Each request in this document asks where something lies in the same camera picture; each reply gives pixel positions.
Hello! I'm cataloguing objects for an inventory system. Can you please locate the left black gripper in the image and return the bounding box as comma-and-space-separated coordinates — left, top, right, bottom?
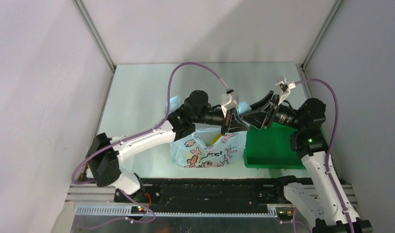
193, 107, 250, 136

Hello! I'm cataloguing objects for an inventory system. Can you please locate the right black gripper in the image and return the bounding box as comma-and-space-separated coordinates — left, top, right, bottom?
238, 90, 304, 130

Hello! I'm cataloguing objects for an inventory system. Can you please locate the light blue plastic bag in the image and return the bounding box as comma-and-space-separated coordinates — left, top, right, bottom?
165, 95, 253, 169

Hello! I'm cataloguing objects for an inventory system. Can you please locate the yellow fake pear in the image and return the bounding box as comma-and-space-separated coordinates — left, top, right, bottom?
211, 134, 222, 144

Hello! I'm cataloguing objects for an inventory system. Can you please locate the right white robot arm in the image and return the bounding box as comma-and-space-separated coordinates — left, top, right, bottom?
239, 92, 373, 233

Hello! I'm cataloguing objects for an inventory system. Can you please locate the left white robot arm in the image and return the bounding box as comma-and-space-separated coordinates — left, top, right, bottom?
86, 90, 252, 202

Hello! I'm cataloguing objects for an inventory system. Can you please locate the green plastic tray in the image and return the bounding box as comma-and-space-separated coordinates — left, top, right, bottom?
243, 121, 326, 170

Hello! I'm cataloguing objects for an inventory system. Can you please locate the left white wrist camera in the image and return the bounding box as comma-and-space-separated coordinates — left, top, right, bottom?
221, 89, 239, 117

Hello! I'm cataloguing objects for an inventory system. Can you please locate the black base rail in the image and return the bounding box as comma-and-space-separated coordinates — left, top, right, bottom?
113, 176, 310, 215

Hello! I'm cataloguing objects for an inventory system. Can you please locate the right aluminium frame post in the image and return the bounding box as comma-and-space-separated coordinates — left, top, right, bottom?
301, 0, 344, 72

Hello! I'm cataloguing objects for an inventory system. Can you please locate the aluminium frame post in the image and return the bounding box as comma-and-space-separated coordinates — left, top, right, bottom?
301, 0, 344, 72
72, 0, 117, 73

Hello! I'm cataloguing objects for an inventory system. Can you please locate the left aluminium frame post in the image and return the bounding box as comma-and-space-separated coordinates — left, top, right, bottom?
72, 0, 117, 73

